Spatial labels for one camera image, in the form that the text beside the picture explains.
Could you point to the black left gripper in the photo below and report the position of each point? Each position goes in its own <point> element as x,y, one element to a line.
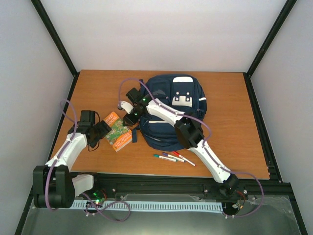
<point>104,129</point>

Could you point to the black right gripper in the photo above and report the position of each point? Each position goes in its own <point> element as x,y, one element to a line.
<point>131,121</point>

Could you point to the orange treehouse book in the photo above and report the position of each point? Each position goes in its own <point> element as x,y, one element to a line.
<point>120,135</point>

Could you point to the navy blue student backpack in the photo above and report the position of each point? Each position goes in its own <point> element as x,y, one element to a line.
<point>179,91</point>

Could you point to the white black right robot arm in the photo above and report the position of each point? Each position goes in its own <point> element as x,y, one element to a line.
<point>189,133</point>

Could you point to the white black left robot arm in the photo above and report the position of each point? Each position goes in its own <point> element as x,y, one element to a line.
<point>53,185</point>

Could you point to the green capped marker pen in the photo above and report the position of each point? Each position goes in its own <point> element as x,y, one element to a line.
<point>164,158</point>

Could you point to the purple capped marker pen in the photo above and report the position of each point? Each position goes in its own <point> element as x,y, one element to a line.
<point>173,157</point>

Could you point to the red capped marker pen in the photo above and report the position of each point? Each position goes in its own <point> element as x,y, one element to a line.
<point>182,157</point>

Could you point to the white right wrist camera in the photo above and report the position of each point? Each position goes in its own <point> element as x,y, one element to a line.
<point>127,107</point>

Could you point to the light blue slotted cable duct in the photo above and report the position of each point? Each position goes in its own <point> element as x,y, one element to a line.
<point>149,206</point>

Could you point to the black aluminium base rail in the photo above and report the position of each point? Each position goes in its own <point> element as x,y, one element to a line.
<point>116,185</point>

